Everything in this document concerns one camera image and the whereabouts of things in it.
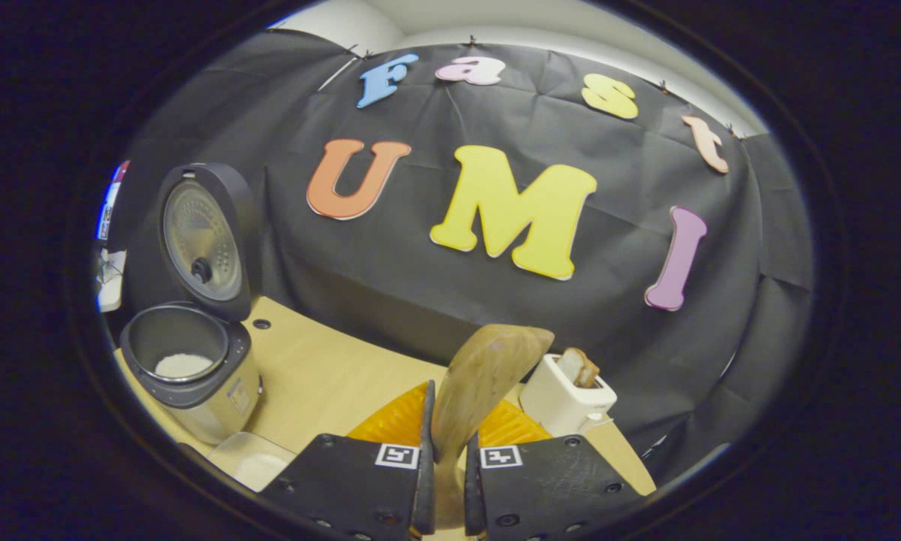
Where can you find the clear plastic container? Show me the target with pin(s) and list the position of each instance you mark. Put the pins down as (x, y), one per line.
(228, 451)

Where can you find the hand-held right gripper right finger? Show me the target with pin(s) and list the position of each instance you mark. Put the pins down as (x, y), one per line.
(548, 488)

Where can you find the computer monitor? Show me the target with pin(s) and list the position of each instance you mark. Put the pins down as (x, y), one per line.
(110, 203)

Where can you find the white toaster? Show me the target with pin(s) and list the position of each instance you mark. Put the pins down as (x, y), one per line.
(559, 406)

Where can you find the black backdrop cloth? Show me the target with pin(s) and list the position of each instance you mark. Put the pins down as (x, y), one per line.
(420, 293)

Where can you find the bread slice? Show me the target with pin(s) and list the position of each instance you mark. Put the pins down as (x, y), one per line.
(579, 368)

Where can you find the white side table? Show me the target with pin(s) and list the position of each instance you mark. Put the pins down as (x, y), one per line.
(110, 282)

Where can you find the grey steel rice cooker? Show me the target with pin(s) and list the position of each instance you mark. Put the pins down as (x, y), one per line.
(217, 406)

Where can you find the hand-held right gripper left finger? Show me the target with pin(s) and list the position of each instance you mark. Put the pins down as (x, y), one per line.
(352, 488)

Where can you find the wooden spoon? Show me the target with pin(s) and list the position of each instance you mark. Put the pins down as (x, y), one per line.
(488, 372)

